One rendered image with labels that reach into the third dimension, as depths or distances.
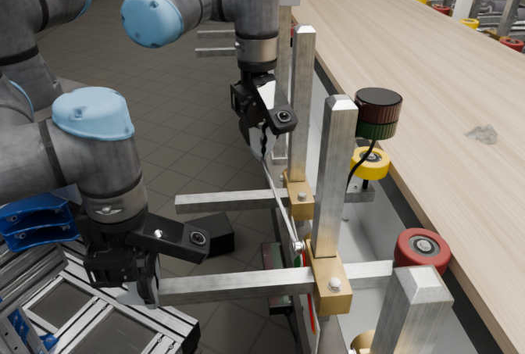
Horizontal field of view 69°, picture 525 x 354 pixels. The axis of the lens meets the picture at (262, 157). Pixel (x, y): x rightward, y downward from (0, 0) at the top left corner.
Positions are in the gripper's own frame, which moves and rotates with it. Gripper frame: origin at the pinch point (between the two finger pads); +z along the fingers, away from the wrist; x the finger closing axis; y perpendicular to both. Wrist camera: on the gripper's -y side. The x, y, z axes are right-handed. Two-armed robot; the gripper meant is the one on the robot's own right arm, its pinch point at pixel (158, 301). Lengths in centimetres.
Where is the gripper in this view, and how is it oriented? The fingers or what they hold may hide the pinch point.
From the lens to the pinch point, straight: 66.9
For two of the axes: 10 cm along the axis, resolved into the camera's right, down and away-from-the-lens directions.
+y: -9.9, 0.6, -0.9
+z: 0.0, 8.3, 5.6
